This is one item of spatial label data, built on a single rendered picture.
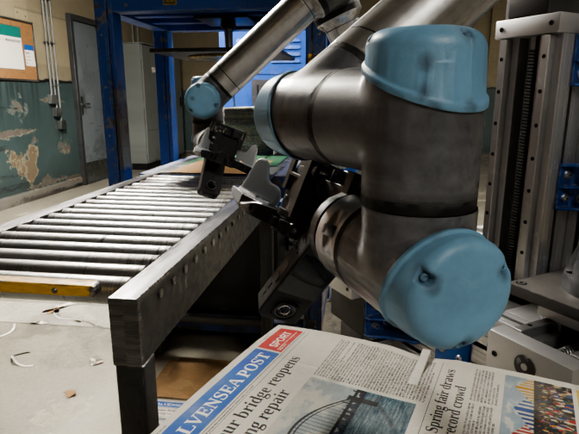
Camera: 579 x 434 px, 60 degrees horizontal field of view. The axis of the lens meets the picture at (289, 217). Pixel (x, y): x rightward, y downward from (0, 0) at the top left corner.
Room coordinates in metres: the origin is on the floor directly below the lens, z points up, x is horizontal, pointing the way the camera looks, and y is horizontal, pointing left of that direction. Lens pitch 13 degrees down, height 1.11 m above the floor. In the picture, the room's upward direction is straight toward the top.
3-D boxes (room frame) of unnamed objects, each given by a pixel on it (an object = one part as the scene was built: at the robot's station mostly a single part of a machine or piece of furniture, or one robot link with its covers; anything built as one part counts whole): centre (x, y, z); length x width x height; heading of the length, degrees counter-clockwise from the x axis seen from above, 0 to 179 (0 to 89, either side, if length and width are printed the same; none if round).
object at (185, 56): (2.45, 0.28, 1.30); 0.55 x 0.55 x 0.03; 82
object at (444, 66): (0.34, -0.08, 1.10); 0.11 x 0.08 x 0.11; 30
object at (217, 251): (1.41, 0.17, 0.74); 1.34 x 0.05 x 0.12; 172
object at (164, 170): (2.45, 0.28, 0.75); 0.70 x 0.65 x 0.10; 172
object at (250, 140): (3.02, 0.20, 0.93); 0.38 x 0.30 x 0.26; 172
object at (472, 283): (0.32, -0.09, 1.00); 0.11 x 0.08 x 0.09; 19
